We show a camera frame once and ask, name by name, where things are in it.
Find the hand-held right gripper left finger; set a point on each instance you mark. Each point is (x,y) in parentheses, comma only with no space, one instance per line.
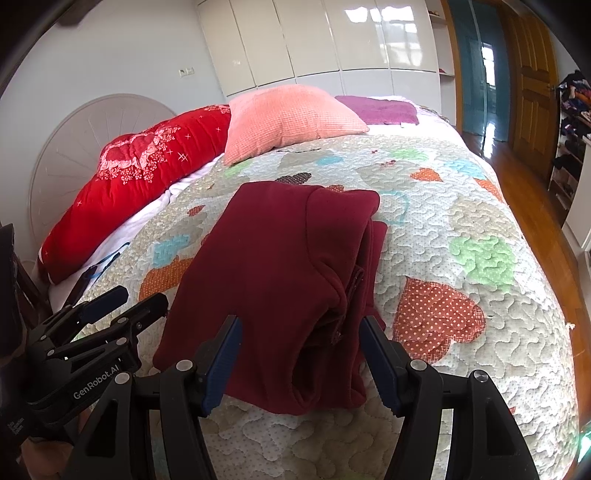
(226,360)

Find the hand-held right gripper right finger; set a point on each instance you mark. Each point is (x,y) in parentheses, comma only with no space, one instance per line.
(384,364)

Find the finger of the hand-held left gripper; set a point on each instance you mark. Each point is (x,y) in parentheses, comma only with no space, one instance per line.
(108,299)
(143,310)

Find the maroon sweater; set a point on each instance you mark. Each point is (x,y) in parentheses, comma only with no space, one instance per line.
(286,277)

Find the open shelf with clothes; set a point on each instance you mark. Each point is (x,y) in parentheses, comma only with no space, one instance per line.
(572,124)

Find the red floral bolster pillow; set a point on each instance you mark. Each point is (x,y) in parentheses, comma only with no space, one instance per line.
(138,184)

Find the patchwork quilt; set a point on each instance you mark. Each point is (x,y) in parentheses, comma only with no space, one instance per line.
(438,230)

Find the round grey headboard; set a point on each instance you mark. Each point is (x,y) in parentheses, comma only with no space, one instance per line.
(74,143)

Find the pink pillow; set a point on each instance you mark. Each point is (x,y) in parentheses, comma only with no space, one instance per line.
(291,120)

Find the white cabinet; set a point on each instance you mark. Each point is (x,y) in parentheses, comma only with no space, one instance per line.
(579,217)

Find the purple towel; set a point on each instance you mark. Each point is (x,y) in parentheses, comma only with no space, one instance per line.
(378,110)

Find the blue door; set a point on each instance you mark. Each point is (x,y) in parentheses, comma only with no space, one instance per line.
(480,69)

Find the wooden door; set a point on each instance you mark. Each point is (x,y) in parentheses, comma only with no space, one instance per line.
(531,83)

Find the glossy white wardrobe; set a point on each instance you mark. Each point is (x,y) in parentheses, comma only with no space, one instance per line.
(323,37)

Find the white wall socket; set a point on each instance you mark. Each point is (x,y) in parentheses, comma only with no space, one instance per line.
(186,71)

